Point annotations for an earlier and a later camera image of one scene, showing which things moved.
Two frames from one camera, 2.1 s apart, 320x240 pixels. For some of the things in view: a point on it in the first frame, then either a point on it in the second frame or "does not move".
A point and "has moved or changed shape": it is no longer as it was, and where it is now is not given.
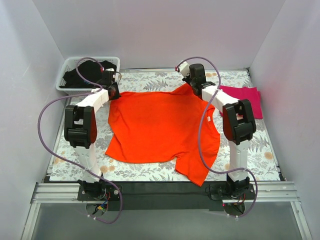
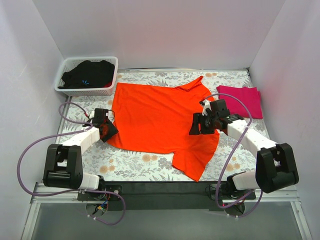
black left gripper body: x=113 y=92 -> x=111 y=131
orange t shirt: x=163 y=127 has moved or changed shape
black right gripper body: x=196 y=90 -> x=200 y=124
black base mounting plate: x=165 y=196 does not move
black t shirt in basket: x=91 y=70 does not move
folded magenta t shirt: x=250 y=93 does not move
